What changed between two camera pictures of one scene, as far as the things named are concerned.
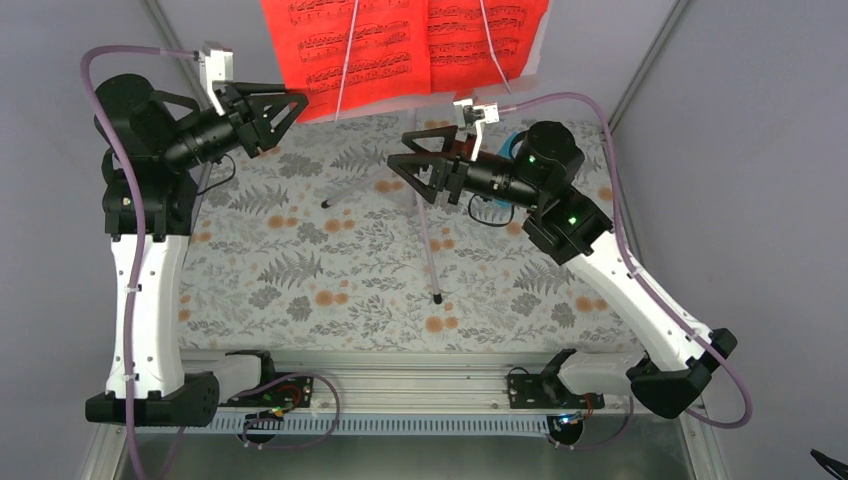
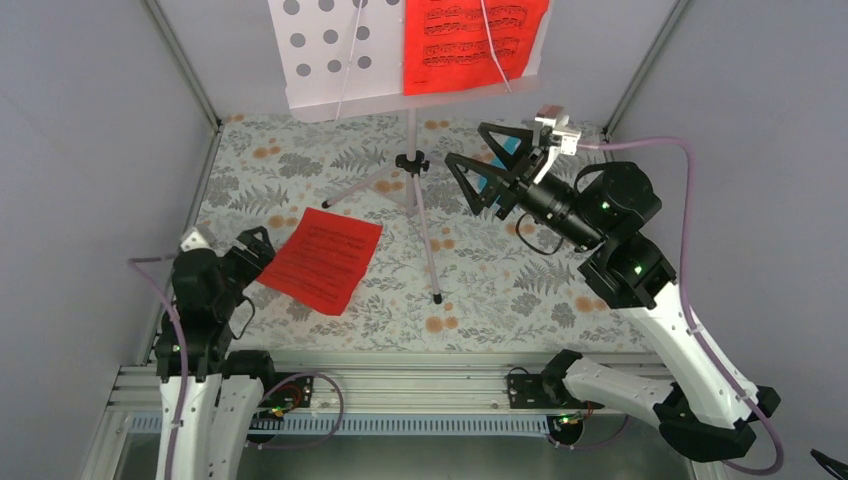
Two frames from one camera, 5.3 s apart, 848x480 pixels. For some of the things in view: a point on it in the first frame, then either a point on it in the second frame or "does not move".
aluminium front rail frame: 410,383 does not move
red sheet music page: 460,45 does not move
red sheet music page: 389,59 → 325,259
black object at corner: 840,467 does not move
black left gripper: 256,131 → 264,252
